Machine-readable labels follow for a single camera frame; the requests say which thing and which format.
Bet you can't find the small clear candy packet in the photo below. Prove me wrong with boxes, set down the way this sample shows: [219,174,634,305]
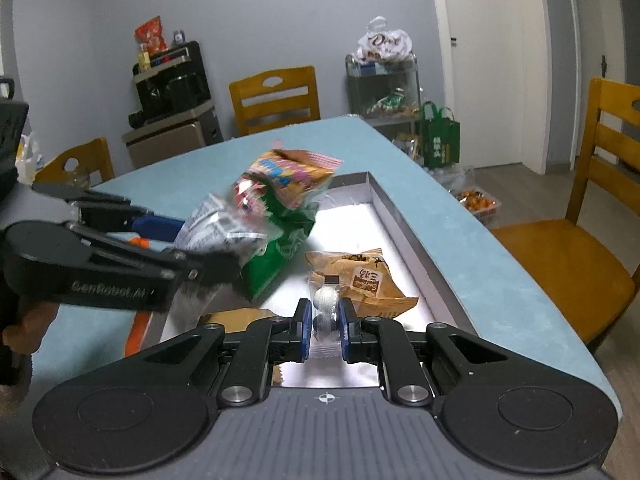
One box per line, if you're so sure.
[309,273,342,359]

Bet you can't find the clear newspaper print snack bag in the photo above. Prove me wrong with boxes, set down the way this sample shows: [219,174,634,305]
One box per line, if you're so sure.
[167,194,271,334]

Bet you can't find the brown paper snack bag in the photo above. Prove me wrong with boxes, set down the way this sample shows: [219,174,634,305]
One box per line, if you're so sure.
[305,248,419,318]

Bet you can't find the orange snack wrapper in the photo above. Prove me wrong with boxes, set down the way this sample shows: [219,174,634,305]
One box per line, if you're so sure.
[124,236,154,359]

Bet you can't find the green red chip bag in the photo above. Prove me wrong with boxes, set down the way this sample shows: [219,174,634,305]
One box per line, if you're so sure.
[230,148,342,301]

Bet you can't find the person's left hand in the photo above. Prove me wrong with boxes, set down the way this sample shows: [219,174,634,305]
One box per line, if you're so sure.
[2,300,60,356]

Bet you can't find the wooden chair left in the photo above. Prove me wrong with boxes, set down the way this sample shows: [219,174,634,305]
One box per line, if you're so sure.
[34,138,115,183]

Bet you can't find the wooden chair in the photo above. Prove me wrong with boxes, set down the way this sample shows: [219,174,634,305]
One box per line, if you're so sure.
[34,138,115,183]
[491,77,639,352]
[229,65,321,136]

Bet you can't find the yellow snack bags pile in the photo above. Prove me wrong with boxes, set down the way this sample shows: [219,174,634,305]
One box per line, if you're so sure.
[15,132,44,185]

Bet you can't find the black water dispenser machine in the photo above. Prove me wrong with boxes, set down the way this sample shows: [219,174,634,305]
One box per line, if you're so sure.
[122,40,224,169]

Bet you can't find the grey tray box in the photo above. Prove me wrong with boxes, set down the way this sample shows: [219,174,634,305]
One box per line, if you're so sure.
[142,170,482,388]

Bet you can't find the wooden chair far middle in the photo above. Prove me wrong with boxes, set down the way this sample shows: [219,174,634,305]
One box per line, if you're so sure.
[229,65,321,136]

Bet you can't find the basket of oranges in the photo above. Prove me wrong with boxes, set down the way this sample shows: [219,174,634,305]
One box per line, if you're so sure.
[454,186,501,226]

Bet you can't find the red snack bag on machine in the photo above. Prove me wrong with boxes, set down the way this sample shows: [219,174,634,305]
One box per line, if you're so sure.
[134,15,168,55]

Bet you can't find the green shopping bag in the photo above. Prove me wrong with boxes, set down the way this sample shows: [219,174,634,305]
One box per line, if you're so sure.
[420,101,460,169]

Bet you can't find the wooden chair right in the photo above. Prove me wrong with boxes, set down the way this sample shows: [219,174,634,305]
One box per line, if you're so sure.
[491,77,639,352]

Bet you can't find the white Dove plastic bag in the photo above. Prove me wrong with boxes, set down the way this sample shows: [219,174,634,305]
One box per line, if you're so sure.
[354,15,412,64]

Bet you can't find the white door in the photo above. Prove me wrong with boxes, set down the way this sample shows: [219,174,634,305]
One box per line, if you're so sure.
[434,0,550,174]

